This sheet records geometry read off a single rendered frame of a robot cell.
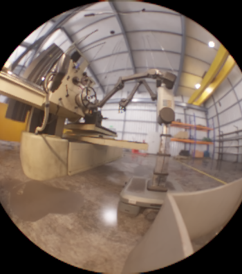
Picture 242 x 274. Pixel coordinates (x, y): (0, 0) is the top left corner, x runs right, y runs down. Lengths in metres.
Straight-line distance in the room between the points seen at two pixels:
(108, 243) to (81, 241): 0.18
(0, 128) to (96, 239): 3.52
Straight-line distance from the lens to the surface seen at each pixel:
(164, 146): 0.78
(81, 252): 0.69
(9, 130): 3.52
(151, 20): 7.92
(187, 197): 0.25
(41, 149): 1.22
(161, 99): 0.85
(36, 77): 1.98
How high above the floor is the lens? 0.67
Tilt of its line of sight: 5 degrees up
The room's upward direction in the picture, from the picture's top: 7 degrees clockwise
